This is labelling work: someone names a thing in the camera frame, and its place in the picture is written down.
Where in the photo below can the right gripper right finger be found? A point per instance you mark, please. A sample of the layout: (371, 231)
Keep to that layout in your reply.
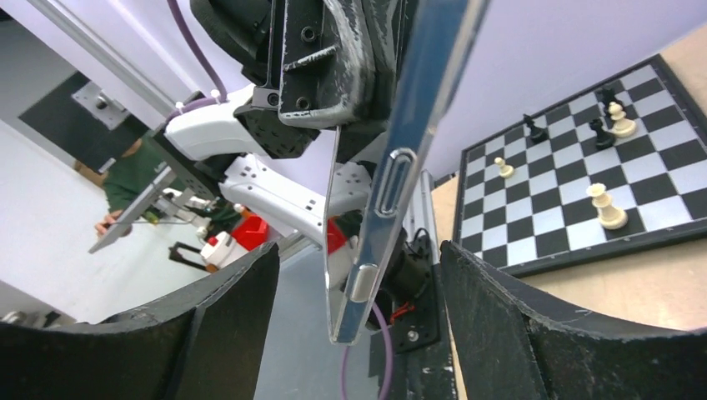
(515, 341)

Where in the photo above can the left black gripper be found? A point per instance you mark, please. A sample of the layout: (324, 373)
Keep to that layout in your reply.
(332, 63)

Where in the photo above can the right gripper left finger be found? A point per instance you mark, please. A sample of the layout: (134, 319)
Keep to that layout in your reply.
(203, 341)

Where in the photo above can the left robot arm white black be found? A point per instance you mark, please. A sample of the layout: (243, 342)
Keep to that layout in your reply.
(216, 143)

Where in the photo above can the white cylinder bottle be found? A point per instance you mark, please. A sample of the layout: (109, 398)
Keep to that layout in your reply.
(220, 251)

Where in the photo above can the red box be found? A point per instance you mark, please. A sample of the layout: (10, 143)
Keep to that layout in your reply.
(251, 232)

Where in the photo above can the white chess rook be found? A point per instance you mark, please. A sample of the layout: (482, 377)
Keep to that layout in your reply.
(609, 216)

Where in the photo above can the white chess pawn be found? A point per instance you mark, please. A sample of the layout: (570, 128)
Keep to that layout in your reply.
(505, 170)

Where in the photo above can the person in green shirt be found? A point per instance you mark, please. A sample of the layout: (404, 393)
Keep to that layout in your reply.
(126, 179)

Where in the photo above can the black chess bishop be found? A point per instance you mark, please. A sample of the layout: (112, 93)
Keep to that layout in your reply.
(536, 134)

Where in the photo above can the black white chessboard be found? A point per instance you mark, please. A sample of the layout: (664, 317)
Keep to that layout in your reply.
(541, 219)

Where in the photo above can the black chess piece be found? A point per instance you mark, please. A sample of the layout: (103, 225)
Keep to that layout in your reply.
(603, 138)

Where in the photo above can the white chess piece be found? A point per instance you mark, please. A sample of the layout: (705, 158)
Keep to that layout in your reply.
(622, 127)

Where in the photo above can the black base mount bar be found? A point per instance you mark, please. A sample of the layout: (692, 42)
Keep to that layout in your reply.
(422, 353)

